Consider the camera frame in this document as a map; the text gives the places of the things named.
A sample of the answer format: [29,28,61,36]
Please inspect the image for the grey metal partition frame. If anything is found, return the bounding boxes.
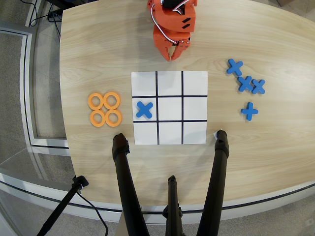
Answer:
[0,21,70,150]

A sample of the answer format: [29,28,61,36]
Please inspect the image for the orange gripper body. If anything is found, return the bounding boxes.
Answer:
[150,2,197,49]

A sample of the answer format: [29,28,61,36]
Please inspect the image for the short black tripod leg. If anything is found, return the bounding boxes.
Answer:
[162,175,184,236]

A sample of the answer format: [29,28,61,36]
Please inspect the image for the black floor cables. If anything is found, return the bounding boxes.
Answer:
[28,0,62,37]

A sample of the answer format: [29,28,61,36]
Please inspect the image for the black stand cable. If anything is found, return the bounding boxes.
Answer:
[76,191,109,236]

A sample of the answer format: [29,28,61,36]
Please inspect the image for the orange foam ring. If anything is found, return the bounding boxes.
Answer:
[90,110,107,127]
[103,91,121,110]
[88,92,104,111]
[105,109,123,127]

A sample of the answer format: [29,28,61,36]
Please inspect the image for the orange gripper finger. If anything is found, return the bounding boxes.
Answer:
[171,39,191,61]
[154,40,173,62]

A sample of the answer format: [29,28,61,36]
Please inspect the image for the blue foam cross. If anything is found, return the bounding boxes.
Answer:
[135,101,154,119]
[226,58,244,77]
[241,102,259,122]
[237,75,254,93]
[251,79,266,95]

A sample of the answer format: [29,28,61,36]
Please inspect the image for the thin black stand pole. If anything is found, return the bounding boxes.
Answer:
[36,175,89,236]

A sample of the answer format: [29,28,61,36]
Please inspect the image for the white tic-tac-toe grid sheet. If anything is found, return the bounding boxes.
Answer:
[131,71,209,146]

